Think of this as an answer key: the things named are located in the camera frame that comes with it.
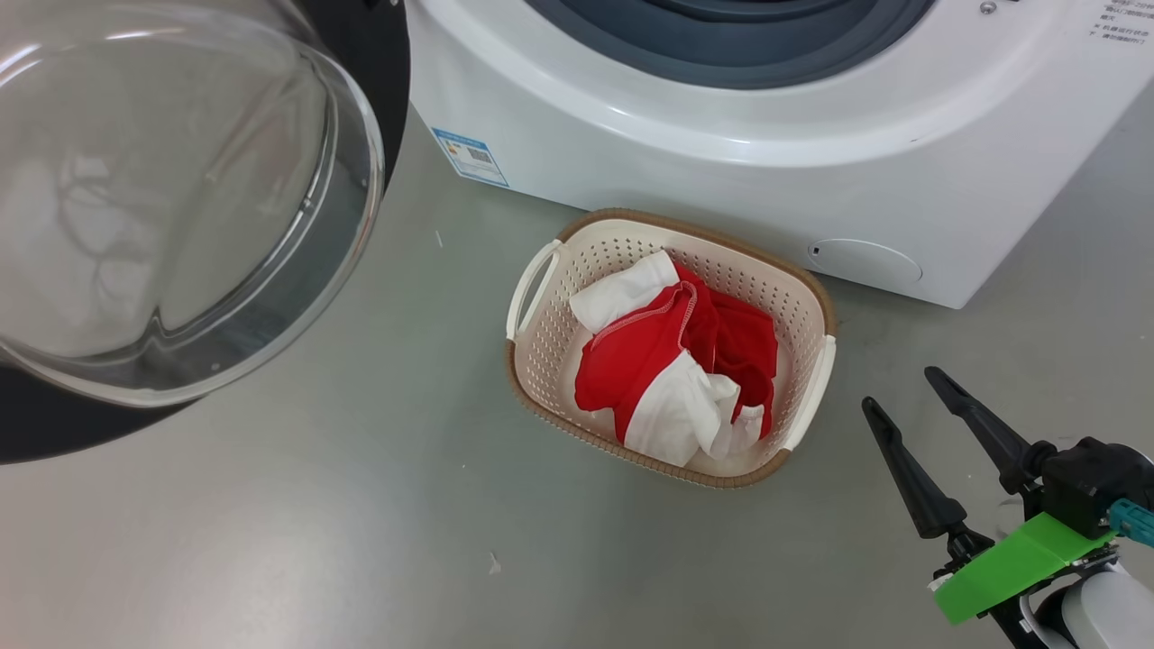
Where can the white front-load washing machine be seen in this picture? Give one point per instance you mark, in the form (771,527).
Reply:
(721,162)

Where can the blue energy label sticker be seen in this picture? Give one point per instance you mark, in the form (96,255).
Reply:
(471,158)

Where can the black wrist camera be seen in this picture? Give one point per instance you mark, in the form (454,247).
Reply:
(1095,482)

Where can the red cloth with stitched hem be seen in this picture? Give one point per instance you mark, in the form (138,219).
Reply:
(631,361)

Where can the grey rubber door gasket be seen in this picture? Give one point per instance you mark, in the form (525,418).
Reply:
(721,65)

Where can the round white filter cover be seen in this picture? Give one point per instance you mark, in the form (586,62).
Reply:
(865,261)

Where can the cream perforated laundry basket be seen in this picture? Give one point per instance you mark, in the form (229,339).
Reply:
(559,361)

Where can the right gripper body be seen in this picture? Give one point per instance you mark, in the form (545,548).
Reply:
(965,550)

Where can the dark round washing machine door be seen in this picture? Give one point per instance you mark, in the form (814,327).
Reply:
(180,225)

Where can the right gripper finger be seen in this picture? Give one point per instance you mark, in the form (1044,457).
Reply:
(983,428)
(911,478)

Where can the red and white garment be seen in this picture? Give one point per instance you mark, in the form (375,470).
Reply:
(739,347)

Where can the white cloth garment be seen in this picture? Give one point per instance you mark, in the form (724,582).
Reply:
(622,293)

